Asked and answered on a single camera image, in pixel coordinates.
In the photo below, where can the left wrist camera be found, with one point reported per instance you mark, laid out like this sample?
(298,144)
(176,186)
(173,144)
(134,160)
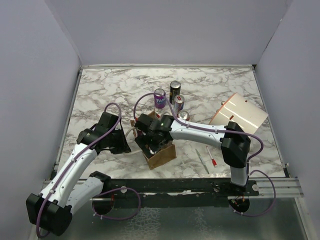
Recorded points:
(106,122)

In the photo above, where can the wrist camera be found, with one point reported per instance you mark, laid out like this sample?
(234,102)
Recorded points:
(144,122)
(106,122)

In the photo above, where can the white cylindrical container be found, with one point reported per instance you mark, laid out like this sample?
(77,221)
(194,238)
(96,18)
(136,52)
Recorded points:
(241,111)

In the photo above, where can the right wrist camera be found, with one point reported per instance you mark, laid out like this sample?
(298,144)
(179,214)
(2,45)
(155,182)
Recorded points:
(144,122)

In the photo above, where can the brown canvas bag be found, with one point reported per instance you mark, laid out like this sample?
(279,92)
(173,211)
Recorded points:
(166,153)

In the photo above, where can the black beverage can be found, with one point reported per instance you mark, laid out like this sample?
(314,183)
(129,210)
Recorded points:
(175,89)

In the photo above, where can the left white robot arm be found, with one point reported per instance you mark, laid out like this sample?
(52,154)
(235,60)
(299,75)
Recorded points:
(52,210)

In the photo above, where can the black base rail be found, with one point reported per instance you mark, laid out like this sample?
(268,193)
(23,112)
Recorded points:
(173,192)

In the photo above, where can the silver red beverage can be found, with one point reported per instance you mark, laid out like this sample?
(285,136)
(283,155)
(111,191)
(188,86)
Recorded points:
(179,102)

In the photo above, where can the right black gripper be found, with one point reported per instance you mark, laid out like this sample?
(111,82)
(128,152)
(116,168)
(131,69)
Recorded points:
(142,140)

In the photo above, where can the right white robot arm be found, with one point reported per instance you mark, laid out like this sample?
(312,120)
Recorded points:
(230,138)

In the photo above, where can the red white marker pen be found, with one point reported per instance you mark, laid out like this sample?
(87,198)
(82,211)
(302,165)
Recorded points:
(211,157)

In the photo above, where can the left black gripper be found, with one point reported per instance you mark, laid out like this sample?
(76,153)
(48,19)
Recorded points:
(124,147)

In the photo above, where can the purple soda can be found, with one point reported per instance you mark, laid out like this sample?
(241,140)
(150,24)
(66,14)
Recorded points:
(159,98)

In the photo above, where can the red cola can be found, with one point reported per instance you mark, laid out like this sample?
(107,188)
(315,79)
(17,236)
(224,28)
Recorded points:
(184,115)

